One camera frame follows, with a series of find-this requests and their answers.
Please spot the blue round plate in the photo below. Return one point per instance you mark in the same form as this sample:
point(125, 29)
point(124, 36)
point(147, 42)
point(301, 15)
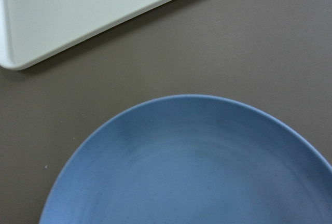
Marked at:
point(192, 159)

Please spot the cream rabbit tray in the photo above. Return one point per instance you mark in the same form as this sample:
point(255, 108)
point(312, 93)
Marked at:
point(34, 30)

